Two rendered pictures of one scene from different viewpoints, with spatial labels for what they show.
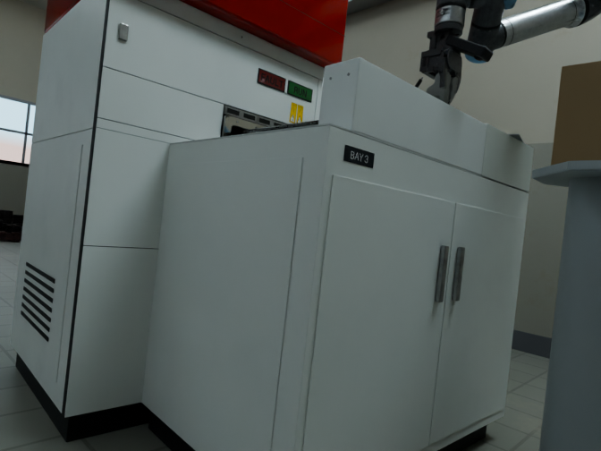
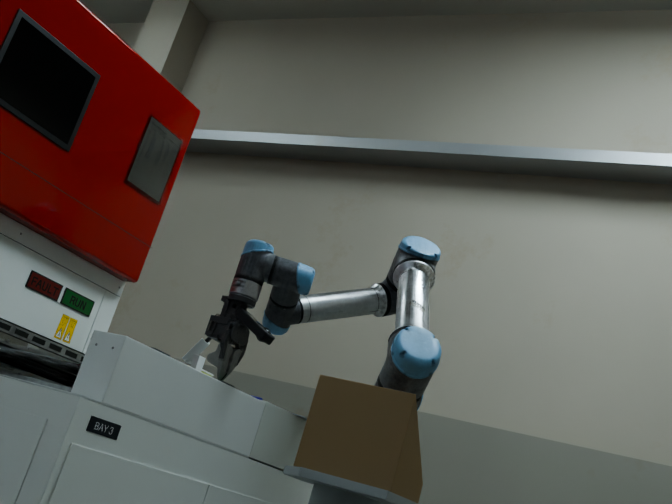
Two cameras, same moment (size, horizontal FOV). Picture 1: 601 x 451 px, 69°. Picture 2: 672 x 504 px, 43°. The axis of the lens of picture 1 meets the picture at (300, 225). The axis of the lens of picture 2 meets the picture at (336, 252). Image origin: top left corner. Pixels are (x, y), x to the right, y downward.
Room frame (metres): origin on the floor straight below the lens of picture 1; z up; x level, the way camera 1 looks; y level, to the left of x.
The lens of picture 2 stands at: (-0.93, 0.00, 0.73)
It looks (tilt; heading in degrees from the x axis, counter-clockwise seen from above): 17 degrees up; 346
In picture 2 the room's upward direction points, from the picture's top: 17 degrees clockwise
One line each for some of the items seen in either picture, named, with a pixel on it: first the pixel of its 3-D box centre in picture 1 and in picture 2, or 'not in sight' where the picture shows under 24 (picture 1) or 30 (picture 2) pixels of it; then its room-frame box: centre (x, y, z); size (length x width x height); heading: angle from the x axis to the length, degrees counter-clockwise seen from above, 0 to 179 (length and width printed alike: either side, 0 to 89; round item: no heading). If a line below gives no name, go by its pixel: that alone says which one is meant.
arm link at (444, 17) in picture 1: (448, 21); (244, 291); (1.15, -0.33, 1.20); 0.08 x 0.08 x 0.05
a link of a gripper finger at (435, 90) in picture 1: (436, 90); (216, 359); (1.14, -0.31, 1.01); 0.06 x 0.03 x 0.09; 43
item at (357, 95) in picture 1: (414, 128); (178, 398); (1.06, -0.25, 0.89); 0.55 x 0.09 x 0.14; 133
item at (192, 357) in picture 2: not in sight; (193, 361); (1.45, -0.30, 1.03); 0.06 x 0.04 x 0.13; 43
